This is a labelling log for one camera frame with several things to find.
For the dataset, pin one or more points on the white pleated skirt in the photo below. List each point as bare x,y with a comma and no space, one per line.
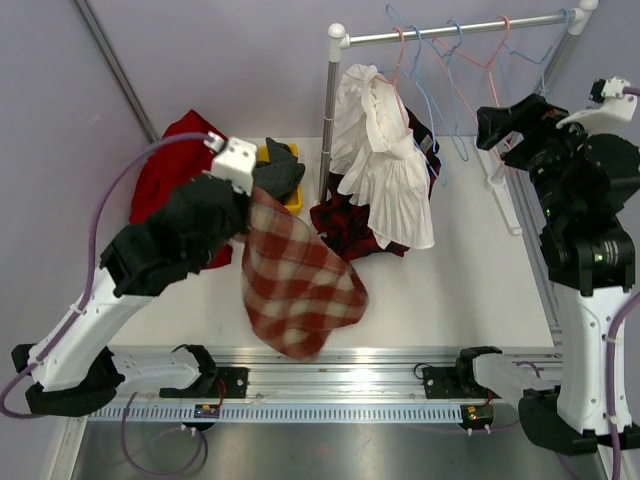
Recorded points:
381,168

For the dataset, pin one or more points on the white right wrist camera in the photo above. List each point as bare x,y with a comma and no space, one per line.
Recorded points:
615,101

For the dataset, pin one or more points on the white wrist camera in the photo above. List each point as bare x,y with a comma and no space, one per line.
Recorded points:
615,101
234,161

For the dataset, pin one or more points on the red beige checked skirt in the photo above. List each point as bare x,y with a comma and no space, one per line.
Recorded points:
296,291

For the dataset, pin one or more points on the pink hanger with white skirt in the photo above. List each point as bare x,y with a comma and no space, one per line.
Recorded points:
395,75

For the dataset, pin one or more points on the dark red plaid skirt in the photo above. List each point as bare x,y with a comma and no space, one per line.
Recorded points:
344,227

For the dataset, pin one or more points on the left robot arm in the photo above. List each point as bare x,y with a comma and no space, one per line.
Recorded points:
74,372

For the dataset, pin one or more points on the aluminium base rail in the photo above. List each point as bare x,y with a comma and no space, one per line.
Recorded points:
337,375

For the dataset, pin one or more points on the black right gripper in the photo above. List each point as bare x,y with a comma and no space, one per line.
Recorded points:
497,123

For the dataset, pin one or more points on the solid red skirt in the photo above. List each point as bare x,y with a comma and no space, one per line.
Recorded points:
172,166

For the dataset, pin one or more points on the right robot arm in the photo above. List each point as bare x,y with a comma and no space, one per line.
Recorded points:
582,174

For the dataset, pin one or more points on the dark grey dotted skirt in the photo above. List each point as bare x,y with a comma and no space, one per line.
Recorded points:
280,173

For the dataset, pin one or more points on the slotted cable duct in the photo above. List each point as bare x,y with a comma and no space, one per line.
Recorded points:
271,413

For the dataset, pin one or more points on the yellow plastic bin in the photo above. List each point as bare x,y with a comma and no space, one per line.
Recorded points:
295,201

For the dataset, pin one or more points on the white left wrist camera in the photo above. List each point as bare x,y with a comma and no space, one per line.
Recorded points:
234,161

